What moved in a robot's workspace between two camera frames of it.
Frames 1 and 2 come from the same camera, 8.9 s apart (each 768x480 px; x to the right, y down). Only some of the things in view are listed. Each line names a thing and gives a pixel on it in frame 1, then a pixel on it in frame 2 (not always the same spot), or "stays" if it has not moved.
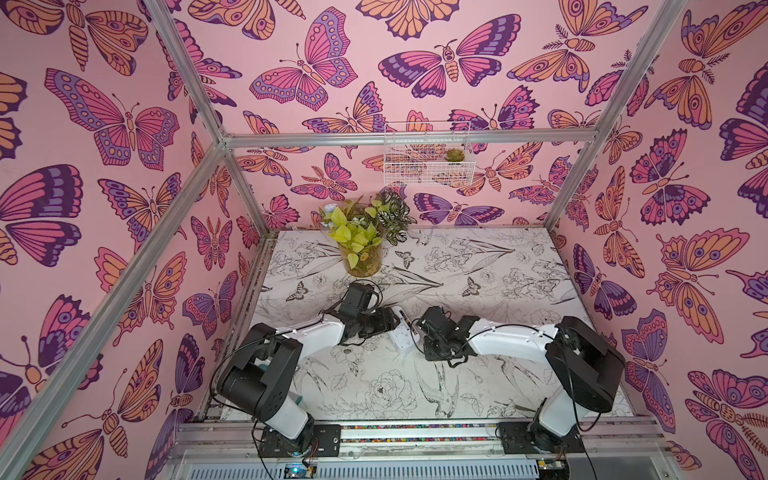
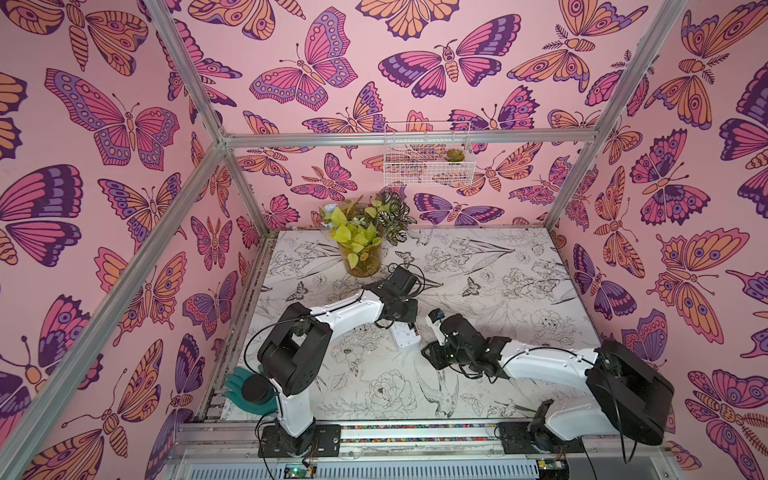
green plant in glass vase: [355, 229] stays
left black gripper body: [370, 324] to [407, 311]
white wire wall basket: [428, 154] stays
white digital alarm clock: [404, 335] stays
